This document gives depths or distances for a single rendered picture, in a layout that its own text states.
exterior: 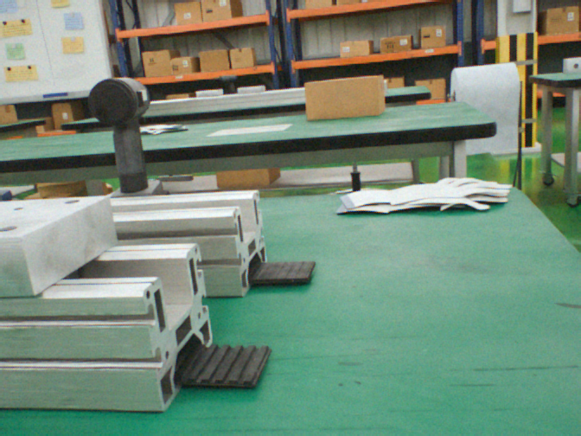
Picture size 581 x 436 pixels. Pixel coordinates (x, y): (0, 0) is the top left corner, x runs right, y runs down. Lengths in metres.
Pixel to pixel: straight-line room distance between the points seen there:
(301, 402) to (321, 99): 2.07
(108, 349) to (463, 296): 0.30
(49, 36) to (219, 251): 3.24
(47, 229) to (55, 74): 3.33
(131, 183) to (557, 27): 9.54
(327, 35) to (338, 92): 8.52
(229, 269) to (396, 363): 0.20
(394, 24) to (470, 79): 6.96
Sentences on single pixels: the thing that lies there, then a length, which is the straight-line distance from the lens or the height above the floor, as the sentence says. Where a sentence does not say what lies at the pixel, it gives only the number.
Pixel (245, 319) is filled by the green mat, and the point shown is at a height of 0.78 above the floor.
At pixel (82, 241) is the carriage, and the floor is 0.88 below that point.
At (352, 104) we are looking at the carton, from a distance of 2.38.
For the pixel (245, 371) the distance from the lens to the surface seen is 0.42.
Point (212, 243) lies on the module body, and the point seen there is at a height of 0.84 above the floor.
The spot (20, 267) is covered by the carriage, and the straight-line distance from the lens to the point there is 0.40.
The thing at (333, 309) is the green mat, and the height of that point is 0.78.
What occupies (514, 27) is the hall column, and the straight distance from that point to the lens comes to 6.11.
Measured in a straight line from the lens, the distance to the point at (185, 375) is 0.42.
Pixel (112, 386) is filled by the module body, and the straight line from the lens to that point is 0.41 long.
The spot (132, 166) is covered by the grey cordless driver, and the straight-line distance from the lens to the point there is 0.80.
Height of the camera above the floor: 0.99
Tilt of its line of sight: 14 degrees down
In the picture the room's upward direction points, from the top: 6 degrees counter-clockwise
